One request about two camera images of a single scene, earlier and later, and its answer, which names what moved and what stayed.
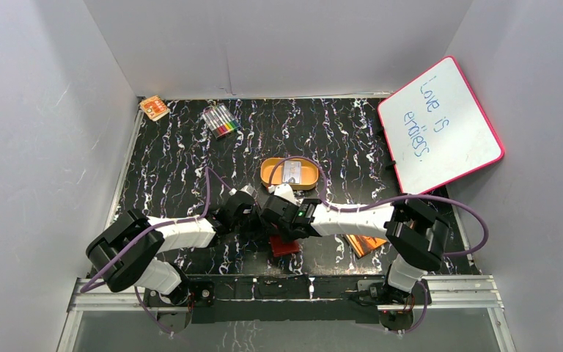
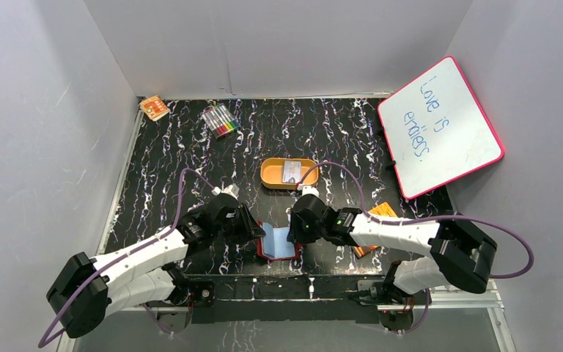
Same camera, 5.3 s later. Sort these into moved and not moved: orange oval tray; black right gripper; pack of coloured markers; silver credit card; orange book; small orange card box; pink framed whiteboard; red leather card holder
Moved: orange book; black right gripper; red leather card holder
Not moved: orange oval tray; pack of coloured markers; small orange card box; silver credit card; pink framed whiteboard
